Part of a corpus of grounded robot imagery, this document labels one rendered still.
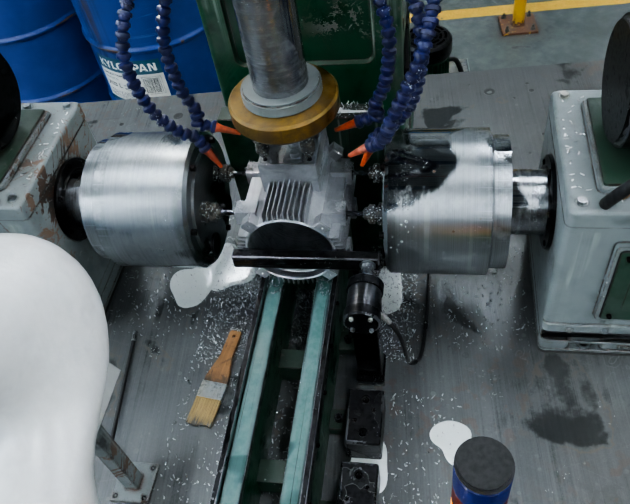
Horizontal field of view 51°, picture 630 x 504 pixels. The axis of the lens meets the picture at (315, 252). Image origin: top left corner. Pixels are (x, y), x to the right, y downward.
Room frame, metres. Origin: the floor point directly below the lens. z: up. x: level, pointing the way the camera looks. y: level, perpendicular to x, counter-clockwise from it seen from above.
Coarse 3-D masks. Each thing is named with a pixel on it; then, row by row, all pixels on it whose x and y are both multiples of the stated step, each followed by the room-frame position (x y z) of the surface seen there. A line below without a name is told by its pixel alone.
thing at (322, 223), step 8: (336, 144) 0.93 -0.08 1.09; (336, 152) 0.92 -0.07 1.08; (336, 160) 0.92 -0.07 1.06; (248, 216) 0.79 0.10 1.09; (256, 216) 0.80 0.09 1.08; (320, 216) 0.76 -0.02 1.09; (248, 224) 0.78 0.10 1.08; (256, 224) 0.78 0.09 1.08; (320, 224) 0.75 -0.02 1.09; (328, 224) 0.75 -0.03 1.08; (256, 272) 0.78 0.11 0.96; (264, 272) 0.78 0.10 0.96; (328, 272) 0.75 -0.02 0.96; (336, 272) 0.74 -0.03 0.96
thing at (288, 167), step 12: (324, 132) 0.92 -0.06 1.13; (288, 144) 0.91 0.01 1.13; (324, 144) 0.91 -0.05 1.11; (276, 156) 0.90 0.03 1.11; (288, 156) 0.88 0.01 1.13; (300, 156) 0.87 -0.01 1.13; (312, 156) 0.88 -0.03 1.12; (324, 156) 0.88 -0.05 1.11; (264, 168) 0.85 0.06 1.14; (276, 168) 0.84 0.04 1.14; (288, 168) 0.84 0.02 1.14; (300, 168) 0.83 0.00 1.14; (312, 168) 0.83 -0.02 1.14; (324, 168) 0.87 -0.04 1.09; (264, 180) 0.85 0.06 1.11; (276, 180) 0.85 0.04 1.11; (288, 180) 0.84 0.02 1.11; (300, 180) 0.83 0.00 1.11; (312, 180) 0.83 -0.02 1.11; (324, 180) 0.86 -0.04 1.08
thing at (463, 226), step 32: (416, 128) 0.87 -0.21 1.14; (448, 128) 0.85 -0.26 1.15; (480, 128) 0.83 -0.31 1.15; (384, 160) 0.81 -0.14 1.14; (416, 160) 0.77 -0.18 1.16; (448, 160) 0.76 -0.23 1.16; (480, 160) 0.74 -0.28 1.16; (384, 192) 0.74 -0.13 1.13; (416, 192) 0.72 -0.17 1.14; (448, 192) 0.71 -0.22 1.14; (480, 192) 0.70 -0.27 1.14; (512, 192) 0.73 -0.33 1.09; (544, 192) 0.72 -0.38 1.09; (384, 224) 0.71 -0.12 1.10; (416, 224) 0.69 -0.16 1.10; (448, 224) 0.68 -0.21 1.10; (480, 224) 0.67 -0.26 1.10; (512, 224) 0.70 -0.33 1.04; (544, 224) 0.69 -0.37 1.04; (384, 256) 0.75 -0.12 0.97; (416, 256) 0.68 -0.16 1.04; (448, 256) 0.66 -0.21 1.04; (480, 256) 0.65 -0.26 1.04
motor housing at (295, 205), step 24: (264, 192) 0.86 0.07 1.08; (288, 192) 0.82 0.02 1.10; (312, 192) 0.82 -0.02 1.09; (336, 192) 0.83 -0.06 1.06; (264, 216) 0.78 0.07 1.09; (288, 216) 0.76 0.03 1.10; (312, 216) 0.77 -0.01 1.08; (240, 240) 0.79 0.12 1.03; (264, 240) 0.84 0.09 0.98; (288, 240) 0.85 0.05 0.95; (312, 240) 0.84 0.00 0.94; (336, 240) 0.74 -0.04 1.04
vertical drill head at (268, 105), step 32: (256, 0) 0.85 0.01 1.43; (288, 0) 0.87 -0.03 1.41; (256, 32) 0.86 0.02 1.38; (288, 32) 0.86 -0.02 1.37; (256, 64) 0.86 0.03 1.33; (288, 64) 0.86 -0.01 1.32; (256, 96) 0.87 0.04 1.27; (288, 96) 0.85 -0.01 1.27; (320, 96) 0.87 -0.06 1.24; (256, 128) 0.82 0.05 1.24; (288, 128) 0.81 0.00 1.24; (320, 128) 0.82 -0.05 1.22
